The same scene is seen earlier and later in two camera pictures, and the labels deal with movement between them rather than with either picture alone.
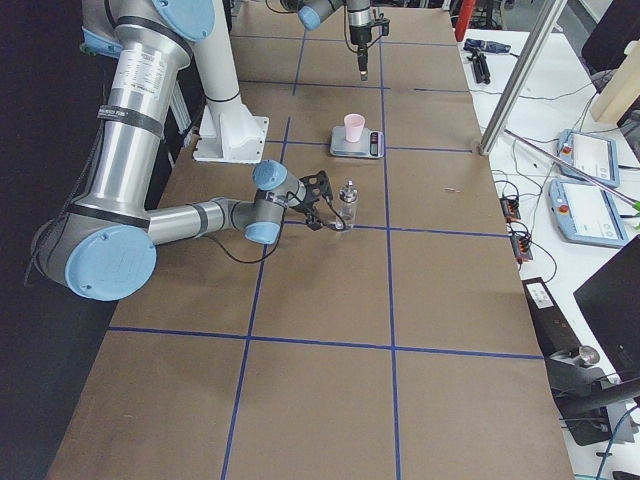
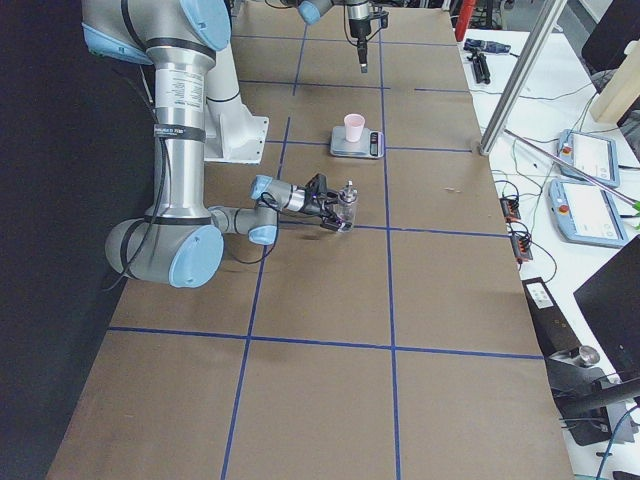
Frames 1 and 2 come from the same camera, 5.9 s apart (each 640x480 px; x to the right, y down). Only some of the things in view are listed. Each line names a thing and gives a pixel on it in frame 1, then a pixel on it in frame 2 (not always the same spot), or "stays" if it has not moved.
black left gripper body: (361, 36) stays
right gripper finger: (339, 218) → (332, 197)
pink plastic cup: (354, 125) stays
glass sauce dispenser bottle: (347, 206) stays
